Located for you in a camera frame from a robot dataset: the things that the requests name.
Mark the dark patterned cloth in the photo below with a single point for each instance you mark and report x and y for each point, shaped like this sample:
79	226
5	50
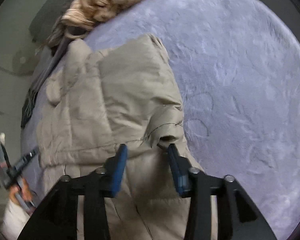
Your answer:
28	107

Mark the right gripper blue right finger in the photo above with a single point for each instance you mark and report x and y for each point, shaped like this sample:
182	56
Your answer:
179	167

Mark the beige quilted puffer jacket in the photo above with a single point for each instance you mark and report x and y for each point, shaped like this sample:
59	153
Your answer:
125	95

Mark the white puffer sleeve left forearm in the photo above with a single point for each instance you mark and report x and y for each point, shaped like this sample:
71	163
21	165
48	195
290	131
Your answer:
15	218

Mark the person's left hand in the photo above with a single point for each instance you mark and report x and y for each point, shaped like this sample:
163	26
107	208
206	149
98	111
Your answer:
21	195

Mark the dark grey headboard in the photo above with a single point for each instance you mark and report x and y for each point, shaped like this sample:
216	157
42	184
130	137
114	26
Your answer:
42	25

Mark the lavender plush bed blanket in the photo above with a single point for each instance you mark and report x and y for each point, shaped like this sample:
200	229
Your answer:
238	70

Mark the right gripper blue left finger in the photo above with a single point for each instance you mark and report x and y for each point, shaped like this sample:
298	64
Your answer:
110	182

